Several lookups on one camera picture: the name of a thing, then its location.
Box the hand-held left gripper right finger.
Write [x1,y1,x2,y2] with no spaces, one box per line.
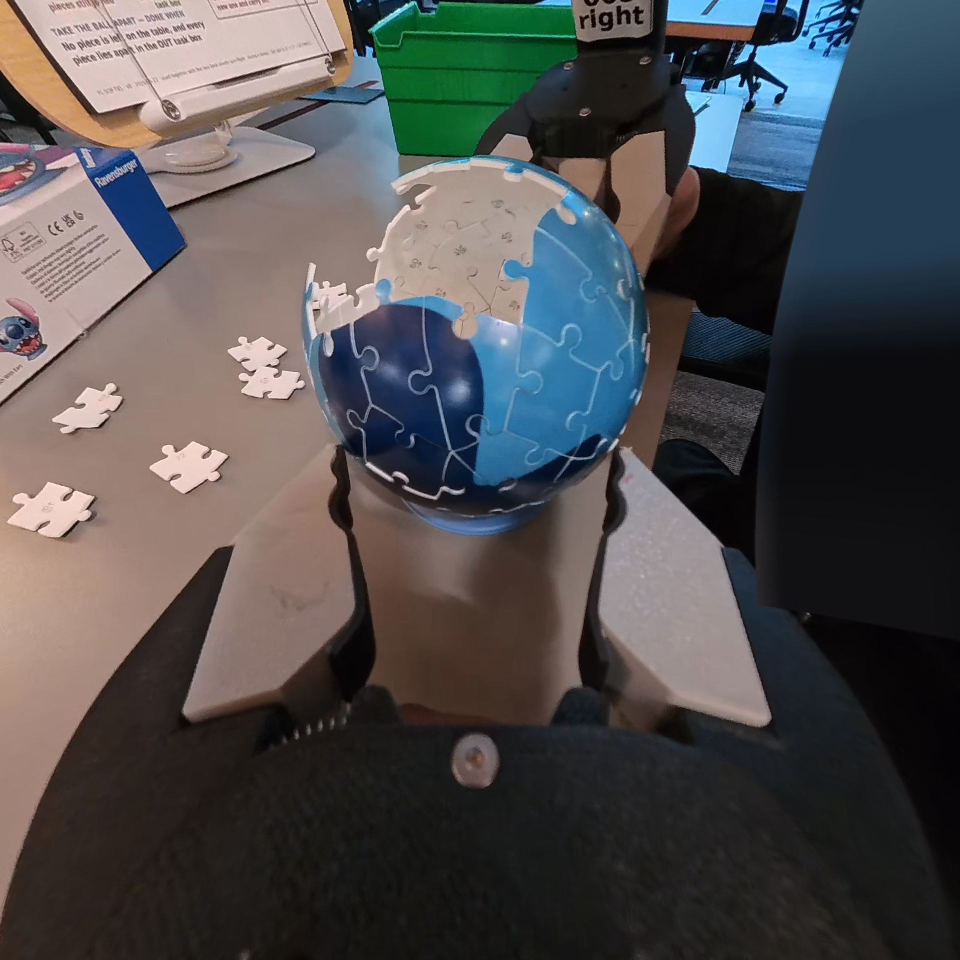
[577,446,774,729]

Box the black office chair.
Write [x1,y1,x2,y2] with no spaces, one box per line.
[738,0,807,114]
[802,0,860,57]

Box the blue puzzle ball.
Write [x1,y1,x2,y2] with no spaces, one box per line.
[302,153,650,519]

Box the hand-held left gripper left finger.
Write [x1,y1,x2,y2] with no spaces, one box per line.
[182,442,376,725]

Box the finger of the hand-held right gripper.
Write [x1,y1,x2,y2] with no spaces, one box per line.
[478,133,540,163]
[596,131,674,261]

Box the background desk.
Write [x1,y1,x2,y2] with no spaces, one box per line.
[663,18,751,44]

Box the person's dark clothing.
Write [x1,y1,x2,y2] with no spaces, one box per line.
[652,438,960,960]

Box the cartoon puzzle box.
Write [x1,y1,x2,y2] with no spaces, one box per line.
[0,142,187,406]

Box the green plastic bin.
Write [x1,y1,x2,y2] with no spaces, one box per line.
[369,0,580,156]

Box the white puzzle piece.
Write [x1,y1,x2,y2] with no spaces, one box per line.
[7,481,96,538]
[238,367,306,401]
[52,383,123,434]
[149,441,229,494]
[227,336,288,372]

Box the instruction sheet on stand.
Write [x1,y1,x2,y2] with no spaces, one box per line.
[0,0,355,211]

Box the printed instruction sheet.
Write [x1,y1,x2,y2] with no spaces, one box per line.
[15,0,350,115]

